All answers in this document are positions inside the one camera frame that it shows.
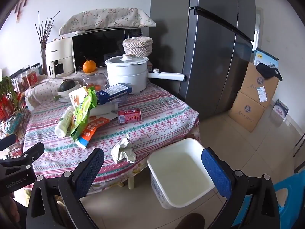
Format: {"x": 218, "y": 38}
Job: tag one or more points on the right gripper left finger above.
{"x": 86, "y": 172}

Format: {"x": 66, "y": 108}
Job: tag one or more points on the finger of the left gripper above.
{"x": 32, "y": 154}
{"x": 7, "y": 141}

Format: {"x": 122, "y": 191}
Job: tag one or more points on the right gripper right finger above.
{"x": 219, "y": 171}

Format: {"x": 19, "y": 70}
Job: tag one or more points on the orange snack packet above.
{"x": 93, "y": 124}

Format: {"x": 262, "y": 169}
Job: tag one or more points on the white plastic bottle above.
{"x": 64, "y": 122}

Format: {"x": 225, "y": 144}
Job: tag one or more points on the white tissue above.
{"x": 123, "y": 151}

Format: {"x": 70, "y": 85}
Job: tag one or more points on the green chip bag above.
{"x": 81, "y": 115}

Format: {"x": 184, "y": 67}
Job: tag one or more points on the white printed packet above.
{"x": 78, "y": 96}

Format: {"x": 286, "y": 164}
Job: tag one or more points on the red milk drink can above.
{"x": 129, "y": 116}

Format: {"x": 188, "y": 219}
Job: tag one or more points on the blue white carton box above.
{"x": 113, "y": 92}

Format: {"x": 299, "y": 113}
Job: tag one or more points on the white plastic trash bin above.
{"x": 178, "y": 177}

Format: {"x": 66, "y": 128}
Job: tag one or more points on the lower cardboard box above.
{"x": 246, "y": 112}

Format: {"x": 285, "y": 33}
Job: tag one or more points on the cardboard box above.
{"x": 246, "y": 112}
{"x": 256, "y": 87}

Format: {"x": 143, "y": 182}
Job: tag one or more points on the dotted white cloth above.
{"x": 46, "y": 90}

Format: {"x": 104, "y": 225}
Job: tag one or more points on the white bowl stack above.
{"x": 63, "y": 96}

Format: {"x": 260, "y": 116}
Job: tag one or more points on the patterned tablecloth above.
{"x": 161, "y": 113}

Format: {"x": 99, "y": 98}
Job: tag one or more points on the red tea tin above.
{"x": 32, "y": 79}

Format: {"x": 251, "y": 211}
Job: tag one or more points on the dark green squash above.
{"x": 66, "y": 84}

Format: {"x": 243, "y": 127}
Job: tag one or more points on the small dark white box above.
{"x": 279, "y": 111}

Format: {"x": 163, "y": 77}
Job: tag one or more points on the upper cardboard box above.
{"x": 256, "y": 87}

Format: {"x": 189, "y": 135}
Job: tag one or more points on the glass teapot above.
{"x": 95, "y": 79}

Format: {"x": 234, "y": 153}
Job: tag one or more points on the cream air fryer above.
{"x": 59, "y": 58}

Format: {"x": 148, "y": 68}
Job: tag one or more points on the orange tangerine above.
{"x": 89, "y": 65}

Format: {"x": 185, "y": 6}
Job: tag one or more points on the black cap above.
{"x": 268, "y": 72}

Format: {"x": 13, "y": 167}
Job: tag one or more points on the dried twig vase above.
{"x": 43, "y": 29}

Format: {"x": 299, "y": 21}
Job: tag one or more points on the white electric pot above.
{"x": 134, "y": 72}

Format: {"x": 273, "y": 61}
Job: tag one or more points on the blue yellow product box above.
{"x": 263, "y": 57}

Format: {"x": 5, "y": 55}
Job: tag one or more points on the black microwave oven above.
{"x": 100, "y": 45}

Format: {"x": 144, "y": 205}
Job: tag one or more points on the woven straw basket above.
{"x": 138, "y": 46}

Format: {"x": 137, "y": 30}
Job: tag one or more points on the dark grey refrigerator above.
{"x": 209, "y": 42}

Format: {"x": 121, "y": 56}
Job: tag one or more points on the floral microwave cover cloth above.
{"x": 107, "y": 18}

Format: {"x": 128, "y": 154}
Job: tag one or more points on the wire storage rack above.
{"x": 15, "y": 114}

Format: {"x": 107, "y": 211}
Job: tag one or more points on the red wall ornament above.
{"x": 18, "y": 9}

